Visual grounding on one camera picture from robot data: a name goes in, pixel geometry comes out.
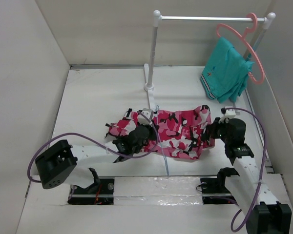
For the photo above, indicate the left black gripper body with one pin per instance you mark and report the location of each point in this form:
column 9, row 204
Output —
column 151, row 136

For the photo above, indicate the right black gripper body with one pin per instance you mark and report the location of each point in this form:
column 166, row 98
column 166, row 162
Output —
column 219, row 131

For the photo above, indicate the blue wire hanger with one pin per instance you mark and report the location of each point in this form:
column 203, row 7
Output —
column 157, row 109

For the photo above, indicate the pink camouflage trousers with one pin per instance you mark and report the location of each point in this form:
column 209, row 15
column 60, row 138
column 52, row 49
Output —
column 183, row 133

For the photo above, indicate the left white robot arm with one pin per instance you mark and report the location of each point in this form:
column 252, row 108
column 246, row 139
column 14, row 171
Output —
column 63, row 163

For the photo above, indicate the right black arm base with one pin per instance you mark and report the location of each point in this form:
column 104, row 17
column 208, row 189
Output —
column 213, row 192

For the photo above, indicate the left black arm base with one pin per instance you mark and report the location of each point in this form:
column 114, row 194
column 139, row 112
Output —
column 103, row 195

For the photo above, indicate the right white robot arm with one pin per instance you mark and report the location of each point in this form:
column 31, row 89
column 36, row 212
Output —
column 264, row 213

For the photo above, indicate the pink plastic hanger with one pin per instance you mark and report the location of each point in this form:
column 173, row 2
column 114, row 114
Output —
column 254, row 20

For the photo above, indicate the silver tape strip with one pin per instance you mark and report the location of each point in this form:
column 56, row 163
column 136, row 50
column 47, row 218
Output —
column 157, row 190

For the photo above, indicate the teal shorts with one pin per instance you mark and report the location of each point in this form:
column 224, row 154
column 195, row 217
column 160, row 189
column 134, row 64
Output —
column 226, row 74

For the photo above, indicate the white clothes rack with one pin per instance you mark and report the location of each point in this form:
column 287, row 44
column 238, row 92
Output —
column 158, row 17

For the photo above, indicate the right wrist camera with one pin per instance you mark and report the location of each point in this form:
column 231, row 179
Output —
column 228, row 114

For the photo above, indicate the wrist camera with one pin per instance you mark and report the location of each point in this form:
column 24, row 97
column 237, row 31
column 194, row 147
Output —
column 228, row 114
column 145, row 116

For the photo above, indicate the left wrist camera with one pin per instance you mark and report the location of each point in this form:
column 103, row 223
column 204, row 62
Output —
column 145, row 116

